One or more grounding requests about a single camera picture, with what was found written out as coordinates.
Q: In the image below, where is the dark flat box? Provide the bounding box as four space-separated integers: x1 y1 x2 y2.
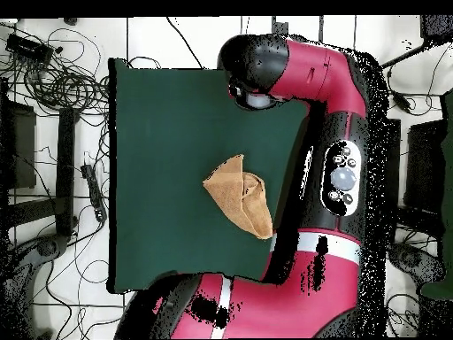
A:
0 100 37 190
403 120 447 213

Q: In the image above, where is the dark grey power adapter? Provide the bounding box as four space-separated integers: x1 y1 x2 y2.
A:
390 91 413 114

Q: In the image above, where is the dark green table cloth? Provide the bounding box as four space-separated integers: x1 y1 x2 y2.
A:
107 58 312 296

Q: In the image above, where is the black upright bar stand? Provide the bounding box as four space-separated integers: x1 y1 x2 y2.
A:
54 107 81 238
385 118 403 242

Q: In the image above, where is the black electronics box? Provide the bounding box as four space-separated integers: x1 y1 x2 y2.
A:
4 32 54 65

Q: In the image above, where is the black power strip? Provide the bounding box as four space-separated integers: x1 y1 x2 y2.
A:
80 163 108 223

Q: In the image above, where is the tan terry towel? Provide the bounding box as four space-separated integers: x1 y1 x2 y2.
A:
202 153 274 241

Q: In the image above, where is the grey curved base foot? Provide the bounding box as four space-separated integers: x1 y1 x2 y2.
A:
0 233 70 339
387 242 447 284

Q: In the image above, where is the dark tripod rod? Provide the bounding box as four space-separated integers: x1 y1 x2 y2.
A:
380 14 453 70

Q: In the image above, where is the tangle of black cables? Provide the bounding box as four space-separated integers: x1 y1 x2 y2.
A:
0 20 111 118

